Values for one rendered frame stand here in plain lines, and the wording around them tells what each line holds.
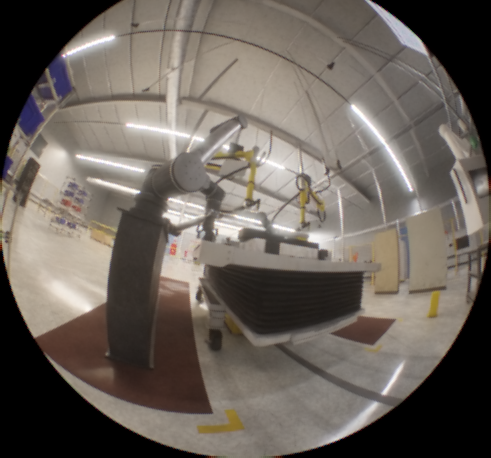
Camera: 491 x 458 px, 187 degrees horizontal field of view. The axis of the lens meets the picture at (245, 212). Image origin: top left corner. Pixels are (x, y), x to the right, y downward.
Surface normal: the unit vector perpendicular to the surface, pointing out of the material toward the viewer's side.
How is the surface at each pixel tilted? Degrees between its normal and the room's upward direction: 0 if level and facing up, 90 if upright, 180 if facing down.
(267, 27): 176
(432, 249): 90
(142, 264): 90
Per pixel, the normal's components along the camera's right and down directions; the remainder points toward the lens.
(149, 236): 0.48, -0.25
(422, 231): -0.93, -0.25
